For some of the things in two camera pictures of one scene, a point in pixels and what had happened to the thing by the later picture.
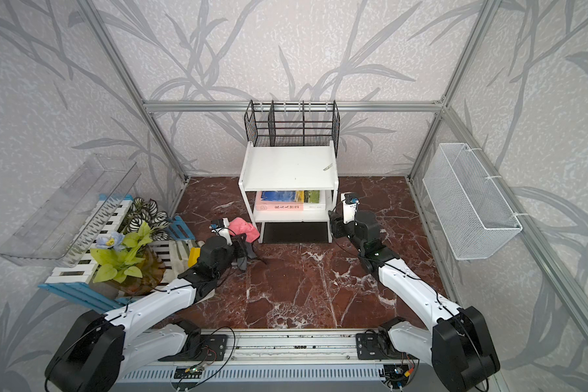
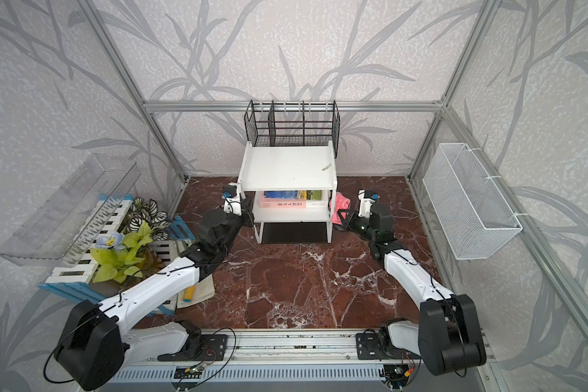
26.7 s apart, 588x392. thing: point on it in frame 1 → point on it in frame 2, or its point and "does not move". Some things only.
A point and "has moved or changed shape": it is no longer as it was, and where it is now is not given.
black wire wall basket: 276,123 does not move
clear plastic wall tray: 67,231 does not move
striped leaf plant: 157,221 does not move
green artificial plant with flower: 116,252 does not move
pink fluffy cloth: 238,225 has moved or changed shape
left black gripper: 239,244 → 247,213
